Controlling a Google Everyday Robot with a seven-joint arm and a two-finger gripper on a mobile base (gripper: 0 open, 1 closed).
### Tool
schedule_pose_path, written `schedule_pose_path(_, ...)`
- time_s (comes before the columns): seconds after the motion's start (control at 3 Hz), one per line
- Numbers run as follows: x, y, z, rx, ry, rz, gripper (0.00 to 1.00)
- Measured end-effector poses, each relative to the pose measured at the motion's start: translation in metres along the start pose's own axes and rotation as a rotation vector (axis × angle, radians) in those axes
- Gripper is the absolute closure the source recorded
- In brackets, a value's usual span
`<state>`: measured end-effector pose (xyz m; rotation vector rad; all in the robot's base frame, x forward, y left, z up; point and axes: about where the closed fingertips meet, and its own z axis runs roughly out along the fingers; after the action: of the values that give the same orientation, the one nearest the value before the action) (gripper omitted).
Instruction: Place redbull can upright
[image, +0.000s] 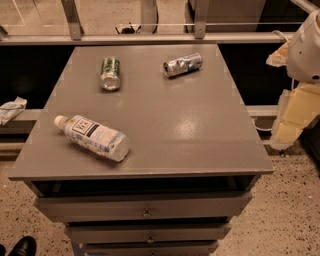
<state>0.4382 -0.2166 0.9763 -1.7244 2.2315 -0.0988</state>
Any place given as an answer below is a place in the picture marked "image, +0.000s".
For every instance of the clear plastic tea bottle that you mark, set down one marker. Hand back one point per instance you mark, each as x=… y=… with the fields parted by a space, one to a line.
x=93 y=136

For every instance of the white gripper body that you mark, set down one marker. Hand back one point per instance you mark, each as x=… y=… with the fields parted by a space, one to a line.
x=305 y=56

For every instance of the crushed silver redbull can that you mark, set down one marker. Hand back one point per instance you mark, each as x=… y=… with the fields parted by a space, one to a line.
x=182 y=65

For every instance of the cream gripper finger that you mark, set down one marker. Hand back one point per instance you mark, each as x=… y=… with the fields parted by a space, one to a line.
x=297 y=108
x=279 y=57

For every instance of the black leather shoe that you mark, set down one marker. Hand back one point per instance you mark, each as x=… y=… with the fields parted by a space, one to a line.
x=26 y=246

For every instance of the metal railing frame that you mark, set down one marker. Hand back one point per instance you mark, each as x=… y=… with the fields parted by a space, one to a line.
x=111 y=22

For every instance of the bottom grey drawer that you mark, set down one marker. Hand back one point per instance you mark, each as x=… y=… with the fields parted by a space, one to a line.
x=183 y=248

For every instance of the top grey drawer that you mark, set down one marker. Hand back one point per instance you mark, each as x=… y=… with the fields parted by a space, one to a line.
x=143 y=207

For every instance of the middle grey drawer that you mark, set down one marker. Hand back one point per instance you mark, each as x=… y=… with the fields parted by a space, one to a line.
x=147 y=233

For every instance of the green soda can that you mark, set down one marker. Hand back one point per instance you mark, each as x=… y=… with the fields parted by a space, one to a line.
x=110 y=73

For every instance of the grey drawer cabinet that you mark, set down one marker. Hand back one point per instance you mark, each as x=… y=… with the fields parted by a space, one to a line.
x=188 y=134

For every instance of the grey drawer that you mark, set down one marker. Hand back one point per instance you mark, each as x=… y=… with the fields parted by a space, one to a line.
x=147 y=233
x=143 y=207
x=183 y=248

